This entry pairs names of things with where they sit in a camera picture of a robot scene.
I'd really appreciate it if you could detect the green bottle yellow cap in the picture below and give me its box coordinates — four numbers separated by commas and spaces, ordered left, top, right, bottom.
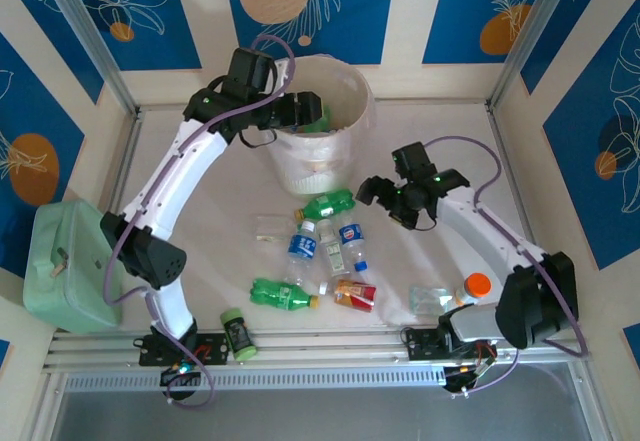
298, 103, 335, 136
249, 276, 322, 311
293, 188, 358, 222

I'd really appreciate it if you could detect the white round waste bin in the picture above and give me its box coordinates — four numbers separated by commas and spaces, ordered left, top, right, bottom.
259, 54, 377, 197

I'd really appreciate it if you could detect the translucent plastic bin liner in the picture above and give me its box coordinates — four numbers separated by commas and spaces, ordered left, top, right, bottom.
267, 128, 377, 185

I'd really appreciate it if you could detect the clear bottle blue round logo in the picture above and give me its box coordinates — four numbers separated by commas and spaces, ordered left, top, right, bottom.
337, 219, 371, 273

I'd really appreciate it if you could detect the clear bottle white green label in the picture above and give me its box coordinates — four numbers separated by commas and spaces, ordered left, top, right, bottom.
316, 218, 347, 278

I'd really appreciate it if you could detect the crushed clear plastic bottle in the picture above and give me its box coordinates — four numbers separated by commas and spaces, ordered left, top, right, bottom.
407, 284, 454, 318

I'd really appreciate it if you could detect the white bottle orange cap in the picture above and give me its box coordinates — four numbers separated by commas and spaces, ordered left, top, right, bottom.
451, 271, 494, 311

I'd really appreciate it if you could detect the red label bottle white cap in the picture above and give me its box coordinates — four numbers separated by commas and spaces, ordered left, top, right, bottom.
318, 274, 378, 311

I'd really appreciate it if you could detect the clear bottle blue label white cap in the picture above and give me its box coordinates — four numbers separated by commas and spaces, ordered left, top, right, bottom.
285, 219, 321, 287

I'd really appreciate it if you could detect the small clear plastic container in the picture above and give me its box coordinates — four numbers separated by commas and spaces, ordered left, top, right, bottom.
255, 214, 296, 245

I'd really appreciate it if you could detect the green canister black label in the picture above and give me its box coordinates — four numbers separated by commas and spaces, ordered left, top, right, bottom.
218, 308, 257, 363

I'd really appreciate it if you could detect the grey metal panel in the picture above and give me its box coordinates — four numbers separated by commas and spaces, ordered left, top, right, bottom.
49, 360, 609, 441

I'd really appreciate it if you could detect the mint green zip case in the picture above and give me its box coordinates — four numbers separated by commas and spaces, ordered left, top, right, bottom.
22, 199, 125, 335

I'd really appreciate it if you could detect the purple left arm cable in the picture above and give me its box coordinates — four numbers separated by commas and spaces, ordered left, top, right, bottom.
102, 34, 297, 411

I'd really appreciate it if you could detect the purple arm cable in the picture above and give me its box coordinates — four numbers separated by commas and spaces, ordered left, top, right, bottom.
423, 135, 590, 397
102, 34, 297, 411

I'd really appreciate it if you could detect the black left camera cable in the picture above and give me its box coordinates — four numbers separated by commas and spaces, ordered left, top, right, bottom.
238, 128, 279, 149

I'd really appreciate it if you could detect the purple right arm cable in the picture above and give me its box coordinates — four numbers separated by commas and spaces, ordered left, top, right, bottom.
423, 135, 590, 397

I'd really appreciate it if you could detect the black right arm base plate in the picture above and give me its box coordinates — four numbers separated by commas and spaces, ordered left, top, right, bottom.
403, 324, 497, 362

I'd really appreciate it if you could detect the aluminium frame rail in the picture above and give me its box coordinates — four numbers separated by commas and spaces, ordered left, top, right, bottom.
99, 109, 146, 215

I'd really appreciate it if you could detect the aluminium frame post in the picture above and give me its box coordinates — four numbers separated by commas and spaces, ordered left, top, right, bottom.
35, 0, 141, 116
488, 0, 585, 112

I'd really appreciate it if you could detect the wide aluminium mounting rail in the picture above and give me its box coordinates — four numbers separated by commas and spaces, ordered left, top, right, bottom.
42, 321, 589, 370

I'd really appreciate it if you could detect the grey slotted cable duct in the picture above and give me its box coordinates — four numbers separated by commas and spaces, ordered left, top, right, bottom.
64, 364, 446, 393

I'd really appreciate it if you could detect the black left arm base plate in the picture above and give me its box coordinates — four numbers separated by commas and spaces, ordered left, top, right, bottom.
138, 329, 232, 368

